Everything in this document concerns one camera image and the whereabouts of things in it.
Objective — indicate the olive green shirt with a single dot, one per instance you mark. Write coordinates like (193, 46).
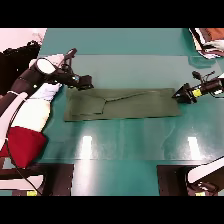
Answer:
(133, 106)

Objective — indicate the white garment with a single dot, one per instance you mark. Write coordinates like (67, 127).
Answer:
(208, 50)
(35, 113)

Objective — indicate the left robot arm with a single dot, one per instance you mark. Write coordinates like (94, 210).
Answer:
(28, 81)

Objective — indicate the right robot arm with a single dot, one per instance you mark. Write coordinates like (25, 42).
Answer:
(208, 171)

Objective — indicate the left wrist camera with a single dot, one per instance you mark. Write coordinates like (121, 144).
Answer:
(71, 53)

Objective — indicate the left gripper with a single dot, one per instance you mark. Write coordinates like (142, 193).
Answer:
(85, 82)

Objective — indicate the black garment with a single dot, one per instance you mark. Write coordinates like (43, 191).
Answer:
(15, 63)

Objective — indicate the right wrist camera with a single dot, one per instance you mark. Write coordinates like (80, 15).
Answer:
(197, 75)

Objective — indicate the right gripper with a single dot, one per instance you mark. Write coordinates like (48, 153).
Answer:
(185, 94)

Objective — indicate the red garment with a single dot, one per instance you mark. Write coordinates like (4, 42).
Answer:
(23, 145)

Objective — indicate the brown garment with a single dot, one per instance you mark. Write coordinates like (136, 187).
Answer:
(213, 34)

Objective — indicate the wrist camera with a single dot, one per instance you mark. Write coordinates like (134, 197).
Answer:
(71, 53)
(197, 75)

